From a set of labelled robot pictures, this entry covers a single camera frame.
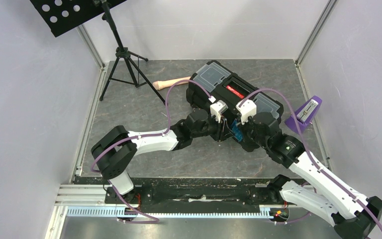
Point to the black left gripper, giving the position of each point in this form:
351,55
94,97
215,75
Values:
217,136

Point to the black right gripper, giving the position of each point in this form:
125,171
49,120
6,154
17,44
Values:
241,131

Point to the black plastic toolbox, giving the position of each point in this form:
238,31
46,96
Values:
227,86

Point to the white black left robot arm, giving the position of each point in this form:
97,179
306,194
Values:
116,149

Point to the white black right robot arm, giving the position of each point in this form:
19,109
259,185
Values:
352,214

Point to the purple plastic scraper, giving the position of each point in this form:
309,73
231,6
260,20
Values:
304,115

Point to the black tripod music stand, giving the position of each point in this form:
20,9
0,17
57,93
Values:
64,15

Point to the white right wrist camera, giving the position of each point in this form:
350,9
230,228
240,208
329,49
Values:
246,109

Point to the beige wooden handle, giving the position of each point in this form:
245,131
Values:
159,85

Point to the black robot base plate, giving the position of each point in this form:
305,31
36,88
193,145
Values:
203,195

